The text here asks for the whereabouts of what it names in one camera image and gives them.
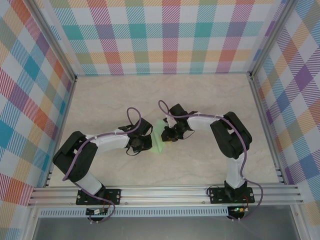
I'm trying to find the light green paper sheet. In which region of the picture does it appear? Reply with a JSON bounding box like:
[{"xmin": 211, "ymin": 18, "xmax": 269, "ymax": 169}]
[{"xmin": 149, "ymin": 119, "xmax": 168, "ymax": 155}]

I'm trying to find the long aluminium mounting rail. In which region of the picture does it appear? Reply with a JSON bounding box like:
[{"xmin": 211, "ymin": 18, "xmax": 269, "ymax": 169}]
[{"xmin": 26, "ymin": 183, "xmax": 305, "ymax": 208}]

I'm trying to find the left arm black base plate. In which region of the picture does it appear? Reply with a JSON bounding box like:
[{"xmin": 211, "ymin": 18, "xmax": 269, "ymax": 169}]
[{"xmin": 75, "ymin": 188, "xmax": 123, "ymax": 206}]

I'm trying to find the slotted grey cable duct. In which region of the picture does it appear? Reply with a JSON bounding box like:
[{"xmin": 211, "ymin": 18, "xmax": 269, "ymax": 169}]
[{"xmin": 39, "ymin": 206, "xmax": 230, "ymax": 218}]

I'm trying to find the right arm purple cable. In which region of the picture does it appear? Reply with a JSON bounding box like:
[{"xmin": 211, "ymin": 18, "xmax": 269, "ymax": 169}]
[{"xmin": 157, "ymin": 99, "xmax": 264, "ymax": 221}]

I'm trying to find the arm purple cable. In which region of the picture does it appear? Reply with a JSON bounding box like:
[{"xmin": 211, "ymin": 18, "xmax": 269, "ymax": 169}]
[
  {"xmin": 61, "ymin": 106, "xmax": 144, "ymax": 224},
  {"xmin": 157, "ymin": 99, "xmax": 264, "ymax": 221}
]

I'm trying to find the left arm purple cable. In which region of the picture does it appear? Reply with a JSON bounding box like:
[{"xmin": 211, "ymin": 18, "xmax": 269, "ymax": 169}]
[{"xmin": 61, "ymin": 106, "xmax": 144, "ymax": 224}]

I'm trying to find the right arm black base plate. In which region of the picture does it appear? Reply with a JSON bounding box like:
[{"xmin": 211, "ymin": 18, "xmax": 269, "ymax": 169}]
[{"xmin": 208, "ymin": 186, "xmax": 255, "ymax": 205}]

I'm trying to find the aluminium side rail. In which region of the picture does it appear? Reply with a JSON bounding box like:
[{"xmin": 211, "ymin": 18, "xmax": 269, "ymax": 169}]
[
  {"xmin": 247, "ymin": 71, "xmax": 287, "ymax": 185},
  {"xmin": 42, "ymin": 77, "xmax": 78, "ymax": 188}
]

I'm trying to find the aluminium frame post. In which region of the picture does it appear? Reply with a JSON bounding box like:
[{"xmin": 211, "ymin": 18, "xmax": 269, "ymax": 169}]
[
  {"xmin": 249, "ymin": 0, "xmax": 300, "ymax": 79},
  {"xmin": 26, "ymin": 0, "xmax": 78, "ymax": 83}
]

